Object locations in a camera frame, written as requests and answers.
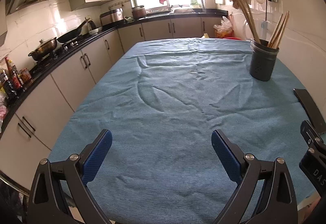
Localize curved metal rail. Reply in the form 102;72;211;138
0;170;31;195

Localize pink plastic bag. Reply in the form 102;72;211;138
0;104;8;123

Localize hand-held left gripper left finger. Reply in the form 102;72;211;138
28;129;113;224

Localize clear orange plastic bag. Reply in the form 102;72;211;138
213;16;234;39

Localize glass mug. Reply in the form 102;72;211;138
243;19;269;43

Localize steel kitchen sink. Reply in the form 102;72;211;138
169;5;204;14

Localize bunch of wooden chopsticks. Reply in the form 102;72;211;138
236;0;290;49

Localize chili sauce jar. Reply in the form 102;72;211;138
19;68;32;83

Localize beige kitchen base cabinets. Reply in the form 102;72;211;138
0;16;225;189

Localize black utensil holder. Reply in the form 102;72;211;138
249;39;280;82

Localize gas stove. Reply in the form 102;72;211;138
32;37;88;67

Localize black wok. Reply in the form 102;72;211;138
56;21;88;43

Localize brown clay pot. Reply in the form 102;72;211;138
131;5;147;20

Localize black kitchen countertop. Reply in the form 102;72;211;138
0;8;228;135

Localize blue tablecloth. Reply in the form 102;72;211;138
47;37;326;224

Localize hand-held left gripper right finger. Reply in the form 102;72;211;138
211;129;298;224

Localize steel pot with lid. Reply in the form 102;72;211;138
28;37;58;61

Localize steel rice cooker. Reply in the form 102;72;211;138
99;8;124;25

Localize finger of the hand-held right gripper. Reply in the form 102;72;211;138
300;120;326;157
293;88;326;135

